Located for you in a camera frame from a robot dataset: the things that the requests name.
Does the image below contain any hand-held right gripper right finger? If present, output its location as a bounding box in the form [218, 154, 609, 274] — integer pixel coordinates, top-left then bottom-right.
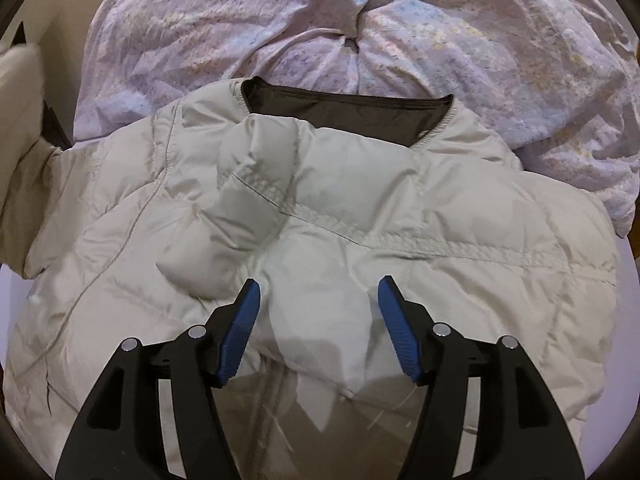
[377, 275, 586, 480]

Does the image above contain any beige puffer jacket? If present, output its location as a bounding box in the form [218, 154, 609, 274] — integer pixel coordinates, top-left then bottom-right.
[2, 76, 621, 480]

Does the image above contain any cream pillow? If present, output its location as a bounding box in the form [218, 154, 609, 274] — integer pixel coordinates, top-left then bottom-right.
[0, 42, 53, 161]

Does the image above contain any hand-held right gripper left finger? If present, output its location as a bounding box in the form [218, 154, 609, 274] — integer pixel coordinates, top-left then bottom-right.
[55, 279, 262, 480]

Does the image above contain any pastel patterned duvet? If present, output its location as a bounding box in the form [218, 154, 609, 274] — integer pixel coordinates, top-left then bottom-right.
[72, 0, 640, 238]

